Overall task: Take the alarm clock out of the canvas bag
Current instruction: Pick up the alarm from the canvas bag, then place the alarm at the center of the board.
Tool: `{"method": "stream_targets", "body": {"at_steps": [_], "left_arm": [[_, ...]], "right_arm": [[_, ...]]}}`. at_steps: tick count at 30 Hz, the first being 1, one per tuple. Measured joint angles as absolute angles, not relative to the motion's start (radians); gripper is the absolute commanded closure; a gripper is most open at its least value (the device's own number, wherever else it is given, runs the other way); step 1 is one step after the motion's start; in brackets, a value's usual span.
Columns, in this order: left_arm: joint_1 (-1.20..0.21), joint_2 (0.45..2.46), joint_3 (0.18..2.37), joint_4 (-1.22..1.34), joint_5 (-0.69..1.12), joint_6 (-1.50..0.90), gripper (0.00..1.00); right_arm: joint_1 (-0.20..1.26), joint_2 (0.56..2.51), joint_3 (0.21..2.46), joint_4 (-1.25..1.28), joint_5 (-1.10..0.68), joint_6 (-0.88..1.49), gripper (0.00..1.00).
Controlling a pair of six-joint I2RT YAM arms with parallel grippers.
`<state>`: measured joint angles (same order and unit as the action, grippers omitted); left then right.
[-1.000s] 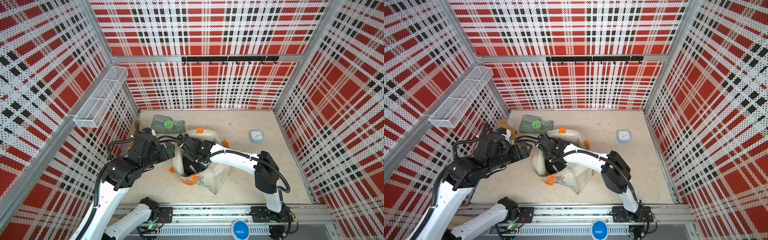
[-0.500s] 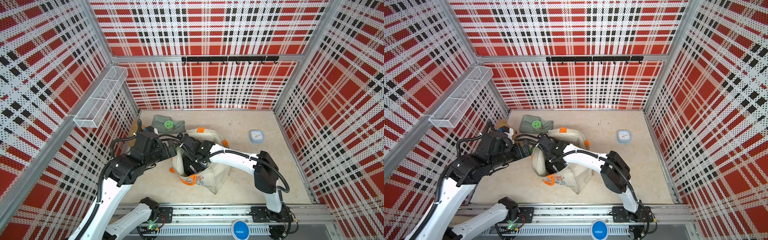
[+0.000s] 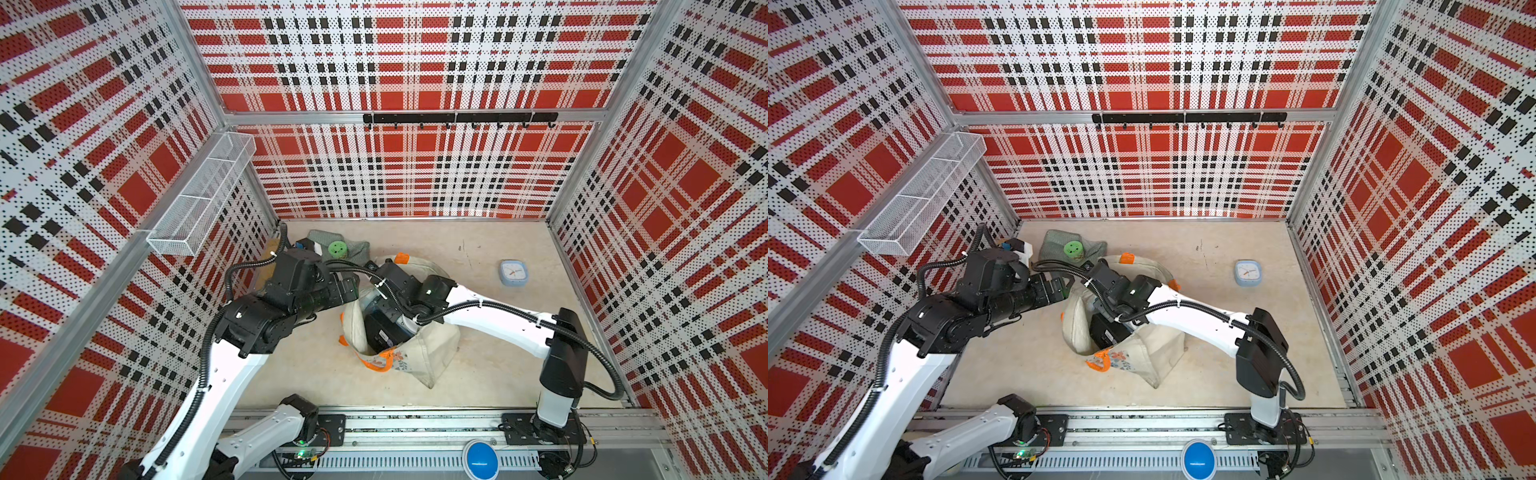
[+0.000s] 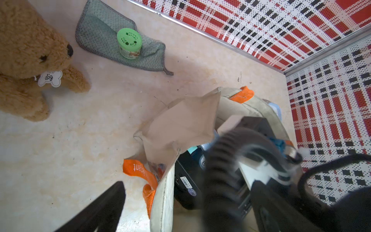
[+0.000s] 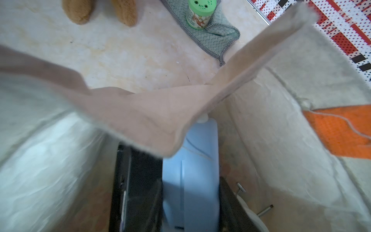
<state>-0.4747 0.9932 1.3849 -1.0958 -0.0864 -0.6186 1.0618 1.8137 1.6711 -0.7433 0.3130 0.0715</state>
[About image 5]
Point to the brown plush dog toy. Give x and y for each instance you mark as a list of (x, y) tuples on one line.
[(80, 12)]

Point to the white round alarm clock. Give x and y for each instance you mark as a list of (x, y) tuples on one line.
[(256, 218)]

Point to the green lidded small jar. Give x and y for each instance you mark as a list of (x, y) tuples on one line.
[(200, 12)]

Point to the black rectangular alarm clock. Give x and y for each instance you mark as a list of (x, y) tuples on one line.
[(137, 196)]

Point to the green knitted cloth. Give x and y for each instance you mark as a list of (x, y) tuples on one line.
[(215, 39)]

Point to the cream canvas tote bag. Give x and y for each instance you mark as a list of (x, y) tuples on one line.
[(57, 164)]

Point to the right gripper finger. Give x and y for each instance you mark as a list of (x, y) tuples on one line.
[(233, 217)]

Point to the light blue alarm clock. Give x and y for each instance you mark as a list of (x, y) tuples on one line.
[(191, 182)]

